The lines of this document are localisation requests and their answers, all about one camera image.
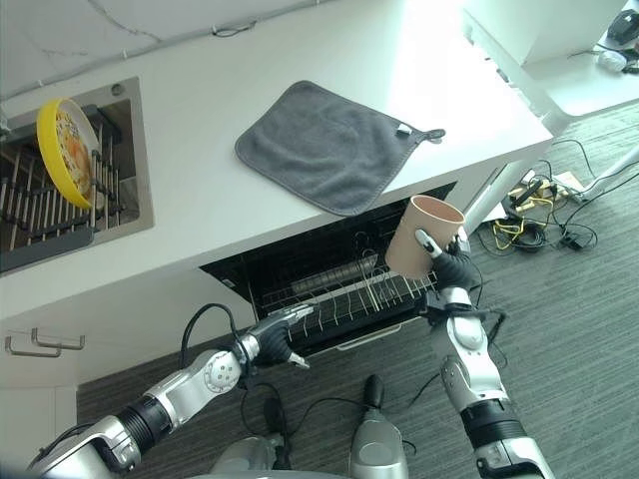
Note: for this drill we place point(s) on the grey towel cloth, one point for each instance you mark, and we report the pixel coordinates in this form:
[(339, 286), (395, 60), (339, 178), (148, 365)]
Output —
[(327, 147)]

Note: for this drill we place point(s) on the robot leg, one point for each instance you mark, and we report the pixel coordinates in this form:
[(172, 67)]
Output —
[(254, 451), (377, 439)]

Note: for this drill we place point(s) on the dishwasher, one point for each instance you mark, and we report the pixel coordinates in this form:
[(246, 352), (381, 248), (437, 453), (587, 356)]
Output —
[(329, 269)]

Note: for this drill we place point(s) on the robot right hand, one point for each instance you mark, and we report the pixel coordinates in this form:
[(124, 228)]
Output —
[(453, 267)]

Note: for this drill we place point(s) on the yellow patterned plate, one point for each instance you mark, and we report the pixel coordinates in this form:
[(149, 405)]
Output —
[(65, 149)]

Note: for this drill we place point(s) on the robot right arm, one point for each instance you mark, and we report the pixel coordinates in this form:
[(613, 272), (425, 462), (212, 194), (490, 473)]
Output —
[(479, 379)]

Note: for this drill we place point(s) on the black dish drying rack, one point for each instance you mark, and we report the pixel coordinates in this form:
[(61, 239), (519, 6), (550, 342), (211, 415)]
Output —
[(50, 199)]

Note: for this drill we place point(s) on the white desk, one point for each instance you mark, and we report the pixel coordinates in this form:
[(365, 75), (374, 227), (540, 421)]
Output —
[(549, 55)]

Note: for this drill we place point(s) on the white round object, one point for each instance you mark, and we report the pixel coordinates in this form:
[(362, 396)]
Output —
[(612, 60)]

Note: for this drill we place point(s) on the stainless steel sink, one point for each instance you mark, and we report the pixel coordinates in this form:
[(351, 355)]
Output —
[(75, 169)]

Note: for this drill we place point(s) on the white kitchen counter cabinet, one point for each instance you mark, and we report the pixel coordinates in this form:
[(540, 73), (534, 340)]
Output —
[(269, 149)]

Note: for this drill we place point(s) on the robot right leg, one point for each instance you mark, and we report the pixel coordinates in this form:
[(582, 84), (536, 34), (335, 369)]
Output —
[(377, 439)]

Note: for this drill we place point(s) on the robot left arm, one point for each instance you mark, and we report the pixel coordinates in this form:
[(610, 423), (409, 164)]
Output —
[(150, 404)]

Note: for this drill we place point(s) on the black computer mouse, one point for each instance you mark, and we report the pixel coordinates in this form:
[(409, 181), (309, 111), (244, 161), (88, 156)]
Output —
[(624, 22)]

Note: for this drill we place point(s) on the beige cup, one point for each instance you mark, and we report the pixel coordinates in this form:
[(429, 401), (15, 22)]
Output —
[(422, 237)]

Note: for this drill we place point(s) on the robot left leg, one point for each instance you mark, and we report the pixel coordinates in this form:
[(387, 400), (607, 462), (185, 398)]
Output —
[(254, 451)]

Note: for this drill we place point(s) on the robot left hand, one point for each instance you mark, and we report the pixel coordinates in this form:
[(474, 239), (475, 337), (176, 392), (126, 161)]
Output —
[(274, 333)]

